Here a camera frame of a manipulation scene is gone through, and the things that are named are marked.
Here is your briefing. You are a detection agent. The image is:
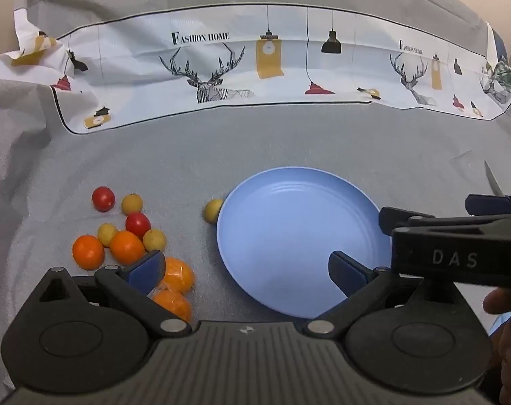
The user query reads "yellow longan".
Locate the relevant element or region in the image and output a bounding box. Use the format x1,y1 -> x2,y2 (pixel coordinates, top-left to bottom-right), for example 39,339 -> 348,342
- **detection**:
203,199 -> 225,223
143,228 -> 167,252
121,193 -> 143,216
97,223 -> 119,248

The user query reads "blue tape strip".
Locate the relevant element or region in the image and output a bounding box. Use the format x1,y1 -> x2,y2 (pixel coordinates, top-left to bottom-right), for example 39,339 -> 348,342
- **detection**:
489,314 -> 511,335

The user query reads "person's right hand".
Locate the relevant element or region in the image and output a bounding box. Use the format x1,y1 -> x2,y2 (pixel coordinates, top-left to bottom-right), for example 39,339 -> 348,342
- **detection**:
483,288 -> 511,317

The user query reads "orange mandarin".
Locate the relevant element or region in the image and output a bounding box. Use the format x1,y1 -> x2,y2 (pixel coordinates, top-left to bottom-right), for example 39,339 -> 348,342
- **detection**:
109,231 -> 146,264
72,235 -> 105,271

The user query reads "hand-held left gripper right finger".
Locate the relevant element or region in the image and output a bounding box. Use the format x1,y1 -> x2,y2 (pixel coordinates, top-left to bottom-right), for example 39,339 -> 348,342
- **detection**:
304,251 -> 471,340

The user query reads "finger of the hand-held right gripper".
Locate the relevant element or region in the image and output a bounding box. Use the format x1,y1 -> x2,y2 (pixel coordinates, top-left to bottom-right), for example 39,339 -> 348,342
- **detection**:
465,193 -> 511,217
379,206 -> 511,238

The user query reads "red cherry tomato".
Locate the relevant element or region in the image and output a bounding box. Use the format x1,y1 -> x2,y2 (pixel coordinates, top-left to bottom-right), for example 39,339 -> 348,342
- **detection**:
125,213 -> 151,239
92,186 -> 116,212

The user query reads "plastic-wrapped mandarin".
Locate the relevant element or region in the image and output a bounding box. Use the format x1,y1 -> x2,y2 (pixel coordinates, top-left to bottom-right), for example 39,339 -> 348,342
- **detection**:
148,287 -> 194,323
158,257 -> 196,295

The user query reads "white deer-print cloth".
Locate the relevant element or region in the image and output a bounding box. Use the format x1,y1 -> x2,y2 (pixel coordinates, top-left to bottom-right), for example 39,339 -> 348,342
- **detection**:
0,3 -> 511,136

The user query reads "blue plate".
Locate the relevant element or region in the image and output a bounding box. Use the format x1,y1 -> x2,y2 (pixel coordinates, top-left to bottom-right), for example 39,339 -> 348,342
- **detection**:
216,167 -> 394,318

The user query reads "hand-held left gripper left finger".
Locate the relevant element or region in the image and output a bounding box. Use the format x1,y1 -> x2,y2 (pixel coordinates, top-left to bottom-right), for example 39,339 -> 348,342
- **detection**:
25,250 -> 195,338

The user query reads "grey knife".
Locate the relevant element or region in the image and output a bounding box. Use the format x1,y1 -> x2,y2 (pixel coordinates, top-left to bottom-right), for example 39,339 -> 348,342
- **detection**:
484,160 -> 506,197

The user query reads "green checked cloth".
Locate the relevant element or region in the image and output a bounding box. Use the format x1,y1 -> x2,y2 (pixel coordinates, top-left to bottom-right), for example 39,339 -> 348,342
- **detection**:
489,61 -> 511,103

